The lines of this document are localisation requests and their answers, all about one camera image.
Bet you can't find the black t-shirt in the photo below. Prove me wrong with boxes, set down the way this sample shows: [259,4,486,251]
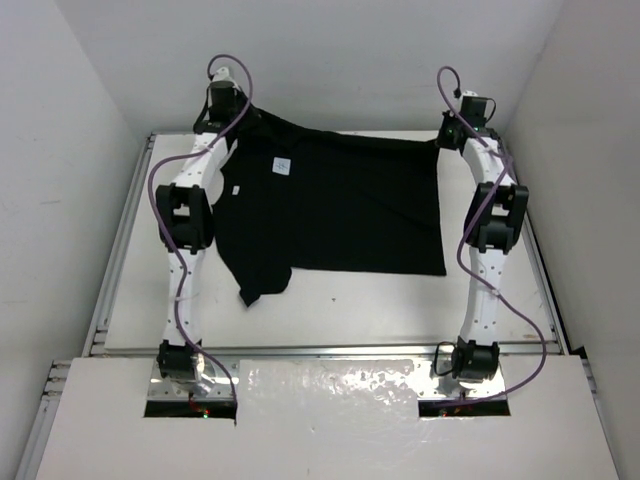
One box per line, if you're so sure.
[213,112,446,305]

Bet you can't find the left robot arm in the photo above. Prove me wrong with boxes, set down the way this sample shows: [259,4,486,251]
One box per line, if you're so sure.
[148,79,247,385]

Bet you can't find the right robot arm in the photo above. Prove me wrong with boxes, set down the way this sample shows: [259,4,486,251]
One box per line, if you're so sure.
[436,89,529,383]

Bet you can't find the white front cover panel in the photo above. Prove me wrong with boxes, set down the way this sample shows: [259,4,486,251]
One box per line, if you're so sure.
[38,357,617,479]

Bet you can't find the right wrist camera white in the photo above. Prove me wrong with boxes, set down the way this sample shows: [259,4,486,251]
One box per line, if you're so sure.
[457,90,479,101]

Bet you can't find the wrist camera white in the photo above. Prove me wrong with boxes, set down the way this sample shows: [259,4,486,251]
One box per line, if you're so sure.
[457,90,479,101]
[209,66,239,88]

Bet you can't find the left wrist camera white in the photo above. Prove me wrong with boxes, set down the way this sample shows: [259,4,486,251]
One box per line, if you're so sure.
[209,66,239,88]

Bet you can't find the right aluminium frame rail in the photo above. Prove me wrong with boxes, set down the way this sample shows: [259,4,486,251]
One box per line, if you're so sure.
[489,130,596,401]

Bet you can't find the aluminium frame rail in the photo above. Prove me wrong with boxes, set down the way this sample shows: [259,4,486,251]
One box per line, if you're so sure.
[489,130,596,401]
[15,133,157,479]

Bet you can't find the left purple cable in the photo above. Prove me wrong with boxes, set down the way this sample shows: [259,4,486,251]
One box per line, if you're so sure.
[149,53,254,406]

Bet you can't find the left aluminium frame rail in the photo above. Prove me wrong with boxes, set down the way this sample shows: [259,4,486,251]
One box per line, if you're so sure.
[15,133,157,479]

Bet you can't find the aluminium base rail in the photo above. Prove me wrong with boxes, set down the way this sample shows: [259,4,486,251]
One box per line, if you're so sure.
[144,346,510,419]

